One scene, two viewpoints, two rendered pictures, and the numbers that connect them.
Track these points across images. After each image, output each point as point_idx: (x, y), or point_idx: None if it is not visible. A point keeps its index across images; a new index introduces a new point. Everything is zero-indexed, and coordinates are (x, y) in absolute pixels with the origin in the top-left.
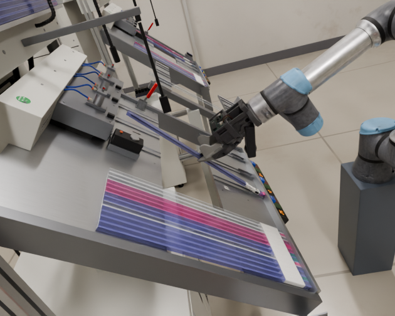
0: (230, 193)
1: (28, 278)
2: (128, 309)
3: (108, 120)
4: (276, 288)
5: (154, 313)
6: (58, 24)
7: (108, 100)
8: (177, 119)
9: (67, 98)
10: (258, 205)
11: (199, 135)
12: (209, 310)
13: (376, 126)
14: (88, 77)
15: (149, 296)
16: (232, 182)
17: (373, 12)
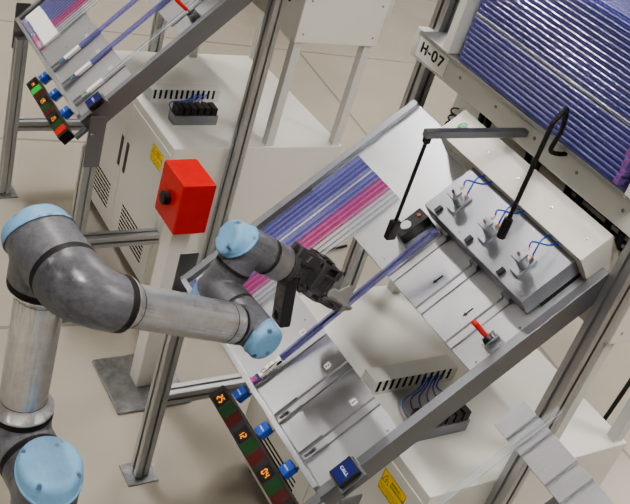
0: (294, 327)
1: (530, 368)
2: (371, 332)
3: (433, 202)
4: None
5: (341, 327)
6: (624, 214)
7: (471, 232)
8: (440, 393)
9: (477, 179)
10: None
11: (351, 285)
12: None
13: (60, 448)
14: (528, 237)
15: (356, 340)
16: (299, 353)
17: (119, 275)
